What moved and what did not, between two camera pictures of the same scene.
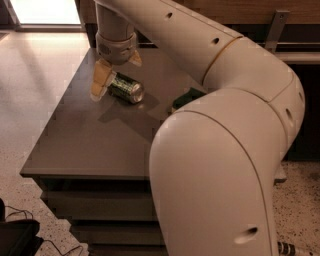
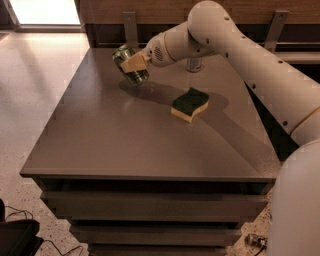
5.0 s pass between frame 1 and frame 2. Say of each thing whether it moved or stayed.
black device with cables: stayed
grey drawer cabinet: stayed
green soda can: moved
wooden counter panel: stayed
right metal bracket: stayed
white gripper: moved
